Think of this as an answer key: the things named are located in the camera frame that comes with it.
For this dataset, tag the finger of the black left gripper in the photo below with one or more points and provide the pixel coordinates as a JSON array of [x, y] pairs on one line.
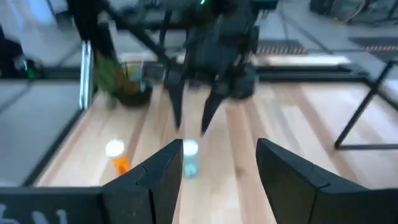
[[178, 99], [213, 105]]

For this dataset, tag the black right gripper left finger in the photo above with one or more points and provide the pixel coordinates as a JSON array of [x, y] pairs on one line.
[[149, 196]]

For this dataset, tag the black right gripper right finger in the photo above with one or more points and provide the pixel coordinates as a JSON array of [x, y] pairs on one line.
[[295, 193]]

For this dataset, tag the green pill bottle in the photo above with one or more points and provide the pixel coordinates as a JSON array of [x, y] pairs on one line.
[[190, 161]]

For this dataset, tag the black background robot arm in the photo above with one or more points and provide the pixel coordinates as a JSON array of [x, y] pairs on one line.
[[12, 53]]

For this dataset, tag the medium orange pill bottle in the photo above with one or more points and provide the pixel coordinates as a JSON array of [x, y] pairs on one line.
[[119, 163]]

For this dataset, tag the potted green succulent plant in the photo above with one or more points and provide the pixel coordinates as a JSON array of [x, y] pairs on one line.
[[133, 96]]

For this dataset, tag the black mat with striped edge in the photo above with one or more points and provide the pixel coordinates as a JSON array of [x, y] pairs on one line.
[[280, 50]]

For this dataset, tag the silver aluminium frame post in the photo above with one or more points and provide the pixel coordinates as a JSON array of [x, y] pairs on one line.
[[86, 77]]

